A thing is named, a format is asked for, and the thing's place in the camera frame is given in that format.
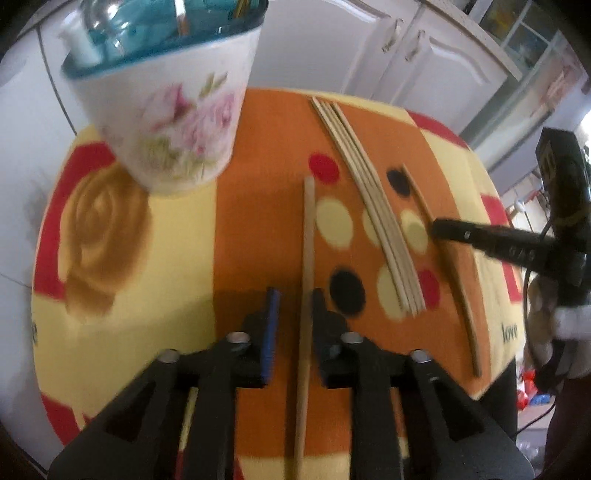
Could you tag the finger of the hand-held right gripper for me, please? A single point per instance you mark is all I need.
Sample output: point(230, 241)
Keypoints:
point(485, 237)

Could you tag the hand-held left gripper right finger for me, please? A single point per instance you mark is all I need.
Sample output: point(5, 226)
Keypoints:
point(323, 327)

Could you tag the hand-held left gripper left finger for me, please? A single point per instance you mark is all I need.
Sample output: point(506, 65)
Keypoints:
point(270, 337)

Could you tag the wooden chopstick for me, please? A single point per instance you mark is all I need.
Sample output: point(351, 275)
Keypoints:
point(455, 277)
point(307, 254)

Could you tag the bundle of wooden chopsticks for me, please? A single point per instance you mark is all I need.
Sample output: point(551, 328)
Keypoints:
point(383, 217)

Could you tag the floral white utensil holder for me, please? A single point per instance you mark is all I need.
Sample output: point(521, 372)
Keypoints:
point(184, 138)

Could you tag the metal spoon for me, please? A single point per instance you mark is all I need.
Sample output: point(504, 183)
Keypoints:
point(99, 14)

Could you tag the person's right hand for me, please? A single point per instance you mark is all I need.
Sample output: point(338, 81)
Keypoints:
point(577, 323)

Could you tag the printed rose blanket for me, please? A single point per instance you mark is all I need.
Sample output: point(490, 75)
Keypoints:
point(161, 277)

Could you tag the red plastic bag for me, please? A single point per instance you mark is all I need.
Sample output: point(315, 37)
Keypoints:
point(526, 383)

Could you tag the white cabinet door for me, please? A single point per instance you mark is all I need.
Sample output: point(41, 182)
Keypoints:
point(452, 78)
point(23, 138)
point(300, 46)

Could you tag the glass door shelf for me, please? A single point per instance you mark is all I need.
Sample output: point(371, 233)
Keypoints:
point(531, 37)

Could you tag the speckled stone countertop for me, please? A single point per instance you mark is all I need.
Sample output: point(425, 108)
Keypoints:
point(489, 41)

